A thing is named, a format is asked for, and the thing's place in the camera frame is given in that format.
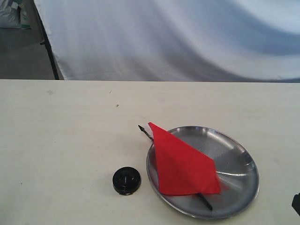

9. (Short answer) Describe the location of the white backdrop cloth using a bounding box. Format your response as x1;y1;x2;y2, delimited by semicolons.
35;0;300;83

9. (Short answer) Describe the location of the black backdrop stand pole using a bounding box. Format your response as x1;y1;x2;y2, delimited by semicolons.
34;4;60;80

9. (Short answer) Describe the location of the round stainless steel plate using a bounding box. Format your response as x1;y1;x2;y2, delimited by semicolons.
146;126;259;219

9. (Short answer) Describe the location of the white sack in background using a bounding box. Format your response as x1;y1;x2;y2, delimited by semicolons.
0;0;30;30

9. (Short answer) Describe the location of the red flag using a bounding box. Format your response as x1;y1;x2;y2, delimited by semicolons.
139;122;221;210

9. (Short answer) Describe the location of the black round flag base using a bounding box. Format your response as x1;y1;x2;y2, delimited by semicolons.
112;166;142;195

